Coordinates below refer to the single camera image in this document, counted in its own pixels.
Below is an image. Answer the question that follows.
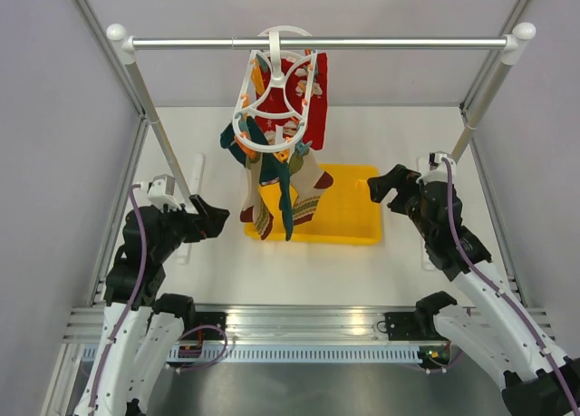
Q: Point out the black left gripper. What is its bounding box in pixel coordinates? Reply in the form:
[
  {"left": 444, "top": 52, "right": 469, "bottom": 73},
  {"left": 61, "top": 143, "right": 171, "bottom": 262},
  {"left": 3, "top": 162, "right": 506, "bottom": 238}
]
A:
[{"left": 152, "top": 193, "right": 229, "bottom": 261}]

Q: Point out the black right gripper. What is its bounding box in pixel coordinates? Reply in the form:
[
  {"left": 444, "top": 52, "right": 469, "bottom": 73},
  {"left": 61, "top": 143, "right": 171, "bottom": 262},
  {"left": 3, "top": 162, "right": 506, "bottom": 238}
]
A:
[{"left": 367, "top": 163, "right": 435, "bottom": 240}]

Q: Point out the beige striped sock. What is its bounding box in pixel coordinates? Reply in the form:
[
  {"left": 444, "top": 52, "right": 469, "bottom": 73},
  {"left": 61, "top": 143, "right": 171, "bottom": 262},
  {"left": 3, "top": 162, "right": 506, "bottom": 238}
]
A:
[
  {"left": 239, "top": 154, "right": 274, "bottom": 240},
  {"left": 289, "top": 150, "right": 334, "bottom": 226}
]

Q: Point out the dark green sock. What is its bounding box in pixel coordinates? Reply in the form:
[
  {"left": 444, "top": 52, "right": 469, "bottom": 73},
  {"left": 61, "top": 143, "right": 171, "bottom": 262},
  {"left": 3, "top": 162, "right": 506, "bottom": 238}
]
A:
[
  {"left": 219, "top": 123, "right": 295, "bottom": 241},
  {"left": 259, "top": 153, "right": 280, "bottom": 186}
]

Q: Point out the white clip sock hanger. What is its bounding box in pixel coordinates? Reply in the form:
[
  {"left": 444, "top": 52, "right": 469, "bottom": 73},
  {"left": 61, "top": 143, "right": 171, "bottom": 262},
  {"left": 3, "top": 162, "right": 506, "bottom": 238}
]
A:
[{"left": 231, "top": 25, "right": 318, "bottom": 162}]

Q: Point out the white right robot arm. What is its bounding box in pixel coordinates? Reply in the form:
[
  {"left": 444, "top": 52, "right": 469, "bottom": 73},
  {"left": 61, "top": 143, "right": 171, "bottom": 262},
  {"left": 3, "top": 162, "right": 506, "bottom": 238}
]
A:
[{"left": 367, "top": 158, "right": 579, "bottom": 415}]

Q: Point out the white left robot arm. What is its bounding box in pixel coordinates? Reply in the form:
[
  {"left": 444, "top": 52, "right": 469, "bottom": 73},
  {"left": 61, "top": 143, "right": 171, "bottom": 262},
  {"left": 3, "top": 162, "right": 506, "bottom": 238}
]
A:
[{"left": 73, "top": 195, "right": 229, "bottom": 415}]

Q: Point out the yellow plastic tray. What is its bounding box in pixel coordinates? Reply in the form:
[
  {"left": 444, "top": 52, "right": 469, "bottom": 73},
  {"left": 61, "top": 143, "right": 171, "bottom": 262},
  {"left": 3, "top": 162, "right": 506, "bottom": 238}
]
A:
[{"left": 244, "top": 163, "right": 383, "bottom": 246}]

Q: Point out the red christmas sock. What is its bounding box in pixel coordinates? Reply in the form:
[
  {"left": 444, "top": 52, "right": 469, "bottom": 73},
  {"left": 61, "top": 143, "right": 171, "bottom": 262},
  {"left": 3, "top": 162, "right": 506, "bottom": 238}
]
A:
[
  {"left": 286, "top": 53, "right": 328, "bottom": 150},
  {"left": 250, "top": 56, "right": 297, "bottom": 144}
]

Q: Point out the silver clothes rack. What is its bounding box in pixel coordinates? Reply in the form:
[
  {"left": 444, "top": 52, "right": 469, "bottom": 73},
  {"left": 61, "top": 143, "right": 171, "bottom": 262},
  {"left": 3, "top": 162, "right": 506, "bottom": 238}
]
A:
[{"left": 106, "top": 23, "right": 537, "bottom": 198}]

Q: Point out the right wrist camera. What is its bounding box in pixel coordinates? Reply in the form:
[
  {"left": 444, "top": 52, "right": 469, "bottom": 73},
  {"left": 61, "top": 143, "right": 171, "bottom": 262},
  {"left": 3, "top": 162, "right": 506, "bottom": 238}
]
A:
[{"left": 418, "top": 151, "right": 457, "bottom": 184}]

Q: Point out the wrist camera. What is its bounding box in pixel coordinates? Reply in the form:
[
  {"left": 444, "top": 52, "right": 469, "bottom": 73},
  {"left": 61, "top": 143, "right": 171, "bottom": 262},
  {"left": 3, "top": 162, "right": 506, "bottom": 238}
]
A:
[
  {"left": 418, "top": 151, "right": 457, "bottom": 184},
  {"left": 147, "top": 174, "right": 179, "bottom": 212}
]

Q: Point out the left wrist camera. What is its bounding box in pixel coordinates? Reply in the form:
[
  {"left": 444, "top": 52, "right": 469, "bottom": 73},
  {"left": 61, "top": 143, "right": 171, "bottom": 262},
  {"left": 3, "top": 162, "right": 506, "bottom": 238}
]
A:
[{"left": 147, "top": 174, "right": 179, "bottom": 212}]

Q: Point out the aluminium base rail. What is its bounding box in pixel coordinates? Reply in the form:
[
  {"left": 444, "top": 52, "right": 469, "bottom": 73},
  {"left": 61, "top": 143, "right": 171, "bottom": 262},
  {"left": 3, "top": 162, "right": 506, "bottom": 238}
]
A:
[{"left": 63, "top": 303, "right": 554, "bottom": 344}]

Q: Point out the white slotted cable duct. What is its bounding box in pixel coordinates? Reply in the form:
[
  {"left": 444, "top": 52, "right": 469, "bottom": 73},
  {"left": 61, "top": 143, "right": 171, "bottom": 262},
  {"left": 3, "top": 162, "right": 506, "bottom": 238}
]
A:
[{"left": 81, "top": 343, "right": 422, "bottom": 364}]

